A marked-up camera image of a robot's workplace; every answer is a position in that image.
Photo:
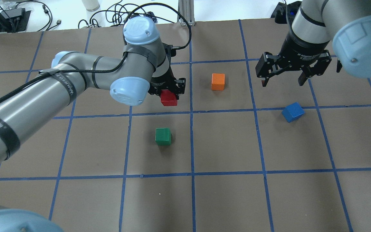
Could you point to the aluminium frame post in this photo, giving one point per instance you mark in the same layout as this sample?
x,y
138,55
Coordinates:
x,y
186,9

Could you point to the orange block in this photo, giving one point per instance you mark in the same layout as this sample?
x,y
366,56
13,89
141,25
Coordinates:
x,y
218,82

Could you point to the red block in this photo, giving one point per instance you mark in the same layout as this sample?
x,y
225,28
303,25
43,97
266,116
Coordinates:
x,y
168,99

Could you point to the blue block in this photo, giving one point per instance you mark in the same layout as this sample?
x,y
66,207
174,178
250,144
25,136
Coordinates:
x,y
293,112

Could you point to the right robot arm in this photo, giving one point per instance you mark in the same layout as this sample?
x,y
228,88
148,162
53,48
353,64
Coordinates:
x,y
312,25

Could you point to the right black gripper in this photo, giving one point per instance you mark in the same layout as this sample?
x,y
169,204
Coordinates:
x,y
299,49

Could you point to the white cylinder bottle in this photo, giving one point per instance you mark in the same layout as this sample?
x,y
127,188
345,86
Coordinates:
x,y
91,5

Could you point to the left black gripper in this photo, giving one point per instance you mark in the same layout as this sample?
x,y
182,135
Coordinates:
x,y
162,83

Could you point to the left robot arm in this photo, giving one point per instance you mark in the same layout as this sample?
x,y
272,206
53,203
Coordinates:
x,y
143,69

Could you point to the green block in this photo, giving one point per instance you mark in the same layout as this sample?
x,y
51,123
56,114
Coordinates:
x,y
163,136

